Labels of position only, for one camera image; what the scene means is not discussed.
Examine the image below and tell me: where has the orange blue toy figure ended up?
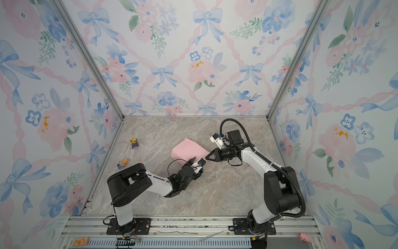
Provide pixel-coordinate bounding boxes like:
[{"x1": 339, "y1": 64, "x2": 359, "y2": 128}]
[{"x1": 117, "y1": 159, "x2": 129, "y2": 169}]

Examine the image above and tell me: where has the orange tag label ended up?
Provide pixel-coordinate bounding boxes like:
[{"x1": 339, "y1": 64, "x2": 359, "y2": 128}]
[{"x1": 72, "y1": 237, "x2": 90, "y2": 247}]

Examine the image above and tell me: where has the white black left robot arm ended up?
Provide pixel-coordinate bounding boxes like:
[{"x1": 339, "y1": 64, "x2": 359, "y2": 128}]
[{"x1": 107, "y1": 157, "x2": 206, "y2": 226}]

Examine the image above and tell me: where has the black corrugated cable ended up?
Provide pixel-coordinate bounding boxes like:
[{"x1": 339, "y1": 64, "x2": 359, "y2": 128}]
[{"x1": 219, "y1": 118, "x2": 307, "y2": 218}]

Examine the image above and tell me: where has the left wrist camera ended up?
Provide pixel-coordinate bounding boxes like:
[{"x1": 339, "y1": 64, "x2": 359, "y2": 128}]
[{"x1": 191, "y1": 158, "x2": 206, "y2": 174}]

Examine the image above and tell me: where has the purple yellow toy figure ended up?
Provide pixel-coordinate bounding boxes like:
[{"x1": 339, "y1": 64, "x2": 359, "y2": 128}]
[{"x1": 130, "y1": 138, "x2": 139, "y2": 149}]

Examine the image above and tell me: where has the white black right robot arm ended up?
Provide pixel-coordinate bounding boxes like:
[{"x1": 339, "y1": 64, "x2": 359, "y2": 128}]
[{"x1": 206, "y1": 145, "x2": 306, "y2": 233}]

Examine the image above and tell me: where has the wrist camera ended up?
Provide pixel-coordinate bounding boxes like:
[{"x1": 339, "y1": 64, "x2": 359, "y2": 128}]
[
  {"x1": 209, "y1": 130, "x2": 244, "y2": 147},
  {"x1": 191, "y1": 158, "x2": 206, "y2": 174}
]

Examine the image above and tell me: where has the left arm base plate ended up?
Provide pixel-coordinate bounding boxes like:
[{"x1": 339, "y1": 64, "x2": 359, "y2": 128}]
[{"x1": 106, "y1": 218, "x2": 152, "y2": 236}]

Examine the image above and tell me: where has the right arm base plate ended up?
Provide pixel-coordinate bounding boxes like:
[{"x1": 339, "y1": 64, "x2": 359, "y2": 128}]
[{"x1": 228, "y1": 218, "x2": 276, "y2": 236}]

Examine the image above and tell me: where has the purple pink wrapping paper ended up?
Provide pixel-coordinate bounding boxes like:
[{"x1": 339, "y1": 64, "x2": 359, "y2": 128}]
[{"x1": 171, "y1": 139, "x2": 209, "y2": 166}]

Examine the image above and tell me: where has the aluminium front rail frame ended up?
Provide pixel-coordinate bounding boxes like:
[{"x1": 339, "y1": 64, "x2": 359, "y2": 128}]
[{"x1": 55, "y1": 215, "x2": 326, "y2": 249}]

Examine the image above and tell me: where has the pink pig toy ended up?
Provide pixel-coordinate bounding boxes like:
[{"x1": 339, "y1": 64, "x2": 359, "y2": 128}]
[{"x1": 299, "y1": 233, "x2": 311, "y2": 243}]

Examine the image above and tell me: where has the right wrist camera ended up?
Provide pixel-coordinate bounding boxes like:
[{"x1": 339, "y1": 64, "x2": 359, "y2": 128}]
[{"x1": 209, "y1": 130, "x2": 244, "y2": 147}]

